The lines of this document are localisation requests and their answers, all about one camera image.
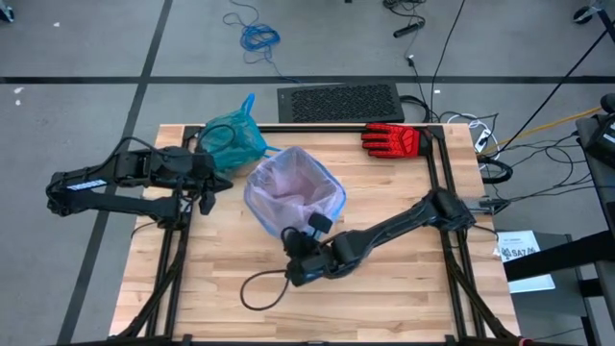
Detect black perforated computer case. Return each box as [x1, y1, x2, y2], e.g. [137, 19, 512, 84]
[277, 82, 406, 124]

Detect white printed paper sheet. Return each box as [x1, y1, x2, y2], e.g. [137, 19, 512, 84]
[494, 229, 557, 295]

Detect straight black cable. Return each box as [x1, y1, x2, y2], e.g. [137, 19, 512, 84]
[497, 28, 615, 148]

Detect red work glove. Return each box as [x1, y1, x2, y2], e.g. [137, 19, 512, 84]
[359, 122, 432, 160]

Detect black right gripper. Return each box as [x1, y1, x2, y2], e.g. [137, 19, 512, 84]
[281, 212, 340, 288]

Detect pink plastic trash bag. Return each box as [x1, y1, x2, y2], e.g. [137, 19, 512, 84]
[242, 145, 348, 240]

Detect blue coiled cable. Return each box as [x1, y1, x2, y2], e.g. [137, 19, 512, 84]
[222, 0, 302, 83]

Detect black side table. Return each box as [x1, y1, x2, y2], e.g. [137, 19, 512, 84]
[502, 230, 615, 346]

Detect blue plastic trash bag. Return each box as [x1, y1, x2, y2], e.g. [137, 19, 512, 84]
[196, 91, 284, 182]

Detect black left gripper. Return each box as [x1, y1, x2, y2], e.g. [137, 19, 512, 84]
[184, 151, 235, 216]

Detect yellow cable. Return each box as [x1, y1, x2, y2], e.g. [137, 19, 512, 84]
[497, 108, 602, 145]

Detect white power strip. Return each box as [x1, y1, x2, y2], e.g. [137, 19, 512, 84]
[473, 127, 493, 155]

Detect black wheeled stand base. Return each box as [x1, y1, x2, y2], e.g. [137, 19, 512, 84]
[572, 0, 615, 25]

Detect long thin black cable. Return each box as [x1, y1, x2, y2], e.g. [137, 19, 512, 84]
[429, 0, 467, 124]

